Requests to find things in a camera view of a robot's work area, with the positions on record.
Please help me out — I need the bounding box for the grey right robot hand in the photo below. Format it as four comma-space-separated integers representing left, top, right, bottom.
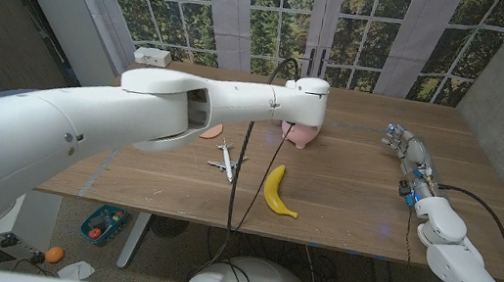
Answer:
377, 121, 437, 177

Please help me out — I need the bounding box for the pink plastic piggy bank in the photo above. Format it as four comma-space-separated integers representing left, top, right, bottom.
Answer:
278, 118, 323, 152

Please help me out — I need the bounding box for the yellow banana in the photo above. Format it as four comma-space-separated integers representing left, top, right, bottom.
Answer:
259, 162, 306, 220

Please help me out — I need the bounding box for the grey toy plane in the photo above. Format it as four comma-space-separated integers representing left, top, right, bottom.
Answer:
205, 137, 251, 185

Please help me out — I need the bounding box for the teal toy box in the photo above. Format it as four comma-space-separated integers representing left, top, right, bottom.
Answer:
77, 201, 131, 250

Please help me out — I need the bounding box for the printed window backdrop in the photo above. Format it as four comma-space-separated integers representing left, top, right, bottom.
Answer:
54, 0, 504, 117

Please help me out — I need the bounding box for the pink round plate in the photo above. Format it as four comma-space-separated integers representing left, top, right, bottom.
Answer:
198, 120, 225, 142

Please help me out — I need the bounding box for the dark round floor fan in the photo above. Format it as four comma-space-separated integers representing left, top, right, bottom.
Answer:
148, 214, 188, 242

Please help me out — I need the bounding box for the white rectangular box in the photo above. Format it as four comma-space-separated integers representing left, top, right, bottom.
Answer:
131, 44, 173, 69

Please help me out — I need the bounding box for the white table leg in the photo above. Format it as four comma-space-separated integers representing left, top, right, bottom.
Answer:
115, 210, 155, 274

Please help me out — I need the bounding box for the white crumpled tissue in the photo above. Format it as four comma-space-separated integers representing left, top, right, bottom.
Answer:
56, 258, 97, 282

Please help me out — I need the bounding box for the orange ball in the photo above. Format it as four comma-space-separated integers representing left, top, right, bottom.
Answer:
43, 245, 66, 265

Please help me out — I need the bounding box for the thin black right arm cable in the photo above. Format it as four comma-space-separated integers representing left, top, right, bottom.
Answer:
397, 205, 451, 282

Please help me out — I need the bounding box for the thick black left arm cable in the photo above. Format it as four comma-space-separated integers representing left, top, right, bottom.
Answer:
182, 46, 303, 282

